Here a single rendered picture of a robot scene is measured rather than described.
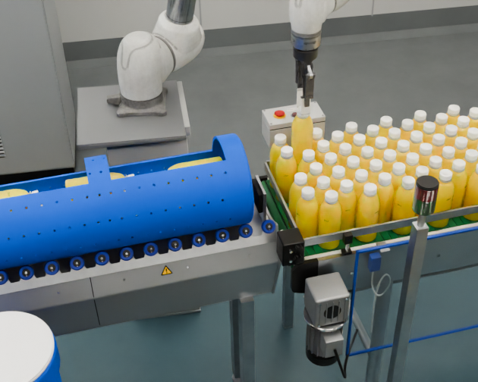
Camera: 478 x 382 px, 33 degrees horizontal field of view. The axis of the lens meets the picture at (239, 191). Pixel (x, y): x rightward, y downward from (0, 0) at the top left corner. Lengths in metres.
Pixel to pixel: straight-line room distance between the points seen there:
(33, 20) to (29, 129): 0.60
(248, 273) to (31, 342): 0.77
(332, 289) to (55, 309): 0.85
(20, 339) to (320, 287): 0.90
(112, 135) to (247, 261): 0.69
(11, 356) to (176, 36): 1.34
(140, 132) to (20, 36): 1.19
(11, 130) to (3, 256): 1.86
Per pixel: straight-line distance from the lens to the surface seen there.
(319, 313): 2.47
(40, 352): 2.15
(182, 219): 2.35
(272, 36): 5.40
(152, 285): 2.52
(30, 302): 2.51
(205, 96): 4.91
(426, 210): 2.28
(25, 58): 3.93
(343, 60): 5.28
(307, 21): 2.35
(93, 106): 3.02
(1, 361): 2.16
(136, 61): 2.84
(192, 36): 2.96
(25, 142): 4.20
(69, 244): 2.35
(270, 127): 2.71
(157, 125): 2.88
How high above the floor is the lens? 2.64
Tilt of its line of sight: 39 degrees down
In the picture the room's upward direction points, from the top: 1 degrees counter-clockwise
